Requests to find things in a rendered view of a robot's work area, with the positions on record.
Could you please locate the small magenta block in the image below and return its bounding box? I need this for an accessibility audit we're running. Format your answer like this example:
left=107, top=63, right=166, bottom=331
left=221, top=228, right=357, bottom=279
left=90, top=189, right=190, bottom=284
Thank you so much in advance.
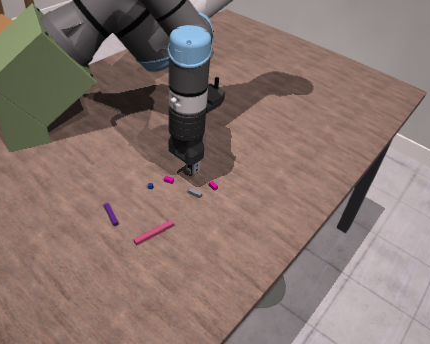
left=164, top=176, right=174, bottom=184
left=209, top=181, right=218, bottom=191

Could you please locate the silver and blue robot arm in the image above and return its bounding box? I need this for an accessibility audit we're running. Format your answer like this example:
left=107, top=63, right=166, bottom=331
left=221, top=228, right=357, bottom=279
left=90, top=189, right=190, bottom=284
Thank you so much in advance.
left=41, top=0, right=233, bottom=97

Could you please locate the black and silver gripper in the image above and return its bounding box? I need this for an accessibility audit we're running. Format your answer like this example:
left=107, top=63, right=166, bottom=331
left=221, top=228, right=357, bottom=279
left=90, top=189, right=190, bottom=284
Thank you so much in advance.
left=168, top=77, right=225, bottom=174

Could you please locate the pink rod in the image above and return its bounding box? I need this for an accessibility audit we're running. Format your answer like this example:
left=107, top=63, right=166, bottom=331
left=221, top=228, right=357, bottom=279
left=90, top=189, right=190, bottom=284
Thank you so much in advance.
left=134, top=220, right=174, bottom=246

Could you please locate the purple rod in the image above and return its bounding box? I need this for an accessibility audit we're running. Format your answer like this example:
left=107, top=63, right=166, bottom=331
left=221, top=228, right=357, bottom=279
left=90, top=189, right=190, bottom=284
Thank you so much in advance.
left=104, top=203, right=118, bottom=226

